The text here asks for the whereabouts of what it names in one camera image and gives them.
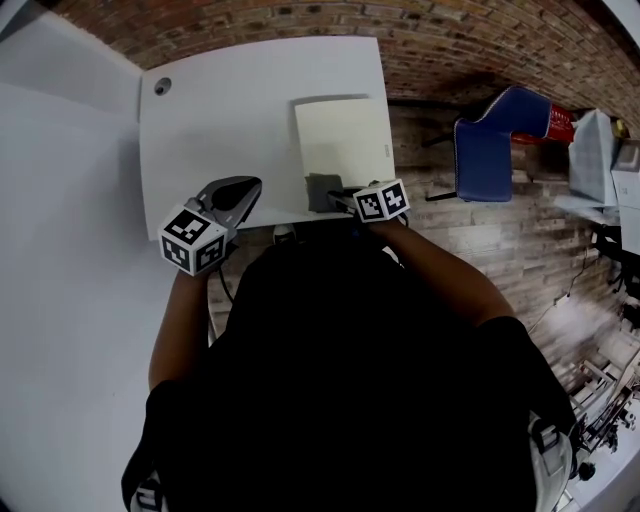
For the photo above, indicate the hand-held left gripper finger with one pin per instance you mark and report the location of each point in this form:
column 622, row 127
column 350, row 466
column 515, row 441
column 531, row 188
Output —
column 242, row 207
column 215, row 190

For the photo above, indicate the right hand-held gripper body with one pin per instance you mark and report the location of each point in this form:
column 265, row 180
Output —
column 382, row 200

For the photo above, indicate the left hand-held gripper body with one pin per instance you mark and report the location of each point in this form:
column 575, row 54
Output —
column 190, row 240

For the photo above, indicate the grey woven cloth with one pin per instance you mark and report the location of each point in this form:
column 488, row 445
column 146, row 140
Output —
column 320, row 192

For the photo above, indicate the person's right forearm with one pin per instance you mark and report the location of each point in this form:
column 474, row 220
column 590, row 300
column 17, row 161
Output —
column 450, row 275

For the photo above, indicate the person's left forearm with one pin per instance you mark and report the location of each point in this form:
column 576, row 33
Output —
column 177, row 335

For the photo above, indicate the person's white shoe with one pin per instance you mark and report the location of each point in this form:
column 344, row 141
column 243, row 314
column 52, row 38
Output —
column 283, row 233

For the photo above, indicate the blue chair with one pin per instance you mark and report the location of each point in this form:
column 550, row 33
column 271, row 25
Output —
column 485, row 160

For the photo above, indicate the person's black shirt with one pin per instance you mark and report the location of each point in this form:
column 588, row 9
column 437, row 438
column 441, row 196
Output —
column 350, row 375

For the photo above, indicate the red plastic crate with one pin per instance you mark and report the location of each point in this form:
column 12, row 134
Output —
column 557, row 122

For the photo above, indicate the black swivel chair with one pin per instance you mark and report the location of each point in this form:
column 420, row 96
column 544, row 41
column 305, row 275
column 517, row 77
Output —
column 617, row 255

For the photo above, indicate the yellow jar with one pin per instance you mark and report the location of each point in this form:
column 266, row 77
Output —
column 621, row 128

